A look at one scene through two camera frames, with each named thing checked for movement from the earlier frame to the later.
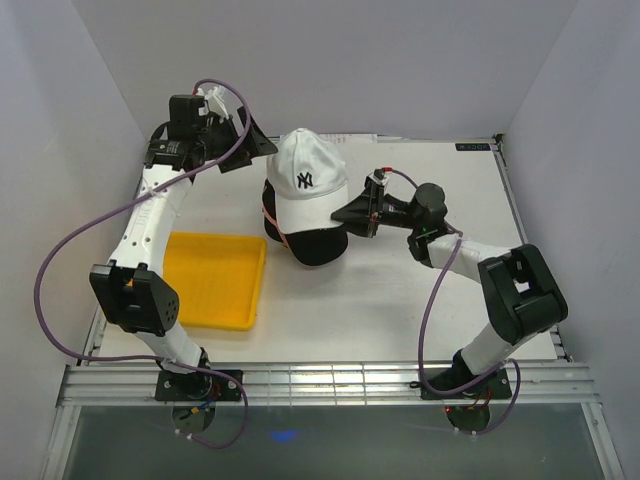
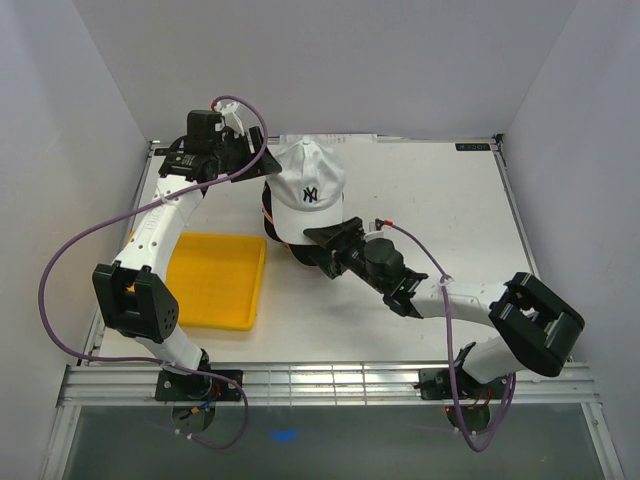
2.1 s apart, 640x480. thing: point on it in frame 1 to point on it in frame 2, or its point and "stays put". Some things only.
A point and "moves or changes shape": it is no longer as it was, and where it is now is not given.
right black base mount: (494, 387) stays put
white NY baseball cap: (308, 177) moves or changes shape
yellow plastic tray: (217, 278) stays put
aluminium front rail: (327, 385) stays put
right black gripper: (367, 207) to (332, 262)
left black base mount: (197, 386) stays put
